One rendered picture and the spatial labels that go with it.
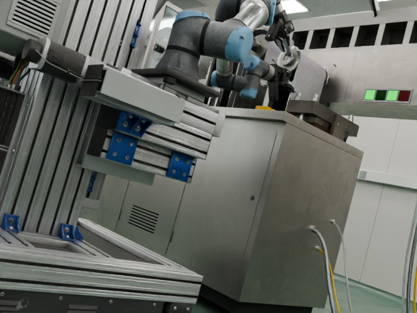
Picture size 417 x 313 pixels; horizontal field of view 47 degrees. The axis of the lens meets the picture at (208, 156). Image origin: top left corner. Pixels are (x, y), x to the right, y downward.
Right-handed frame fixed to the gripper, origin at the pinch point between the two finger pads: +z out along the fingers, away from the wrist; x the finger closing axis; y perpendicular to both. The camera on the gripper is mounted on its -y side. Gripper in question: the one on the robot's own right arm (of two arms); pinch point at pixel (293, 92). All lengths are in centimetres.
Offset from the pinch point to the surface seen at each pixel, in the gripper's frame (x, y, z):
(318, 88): -0.3, 8.7, 18.4
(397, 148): 79, 34, 263
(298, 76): -0.3, 8.8, 0.6
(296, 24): 38, 54, 30
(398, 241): 56, -55, 263
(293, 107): -8.0, -9.6, -6.4
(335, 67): 1.4, 25.1, 30.0
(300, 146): -25.9, -30.1, -16.2
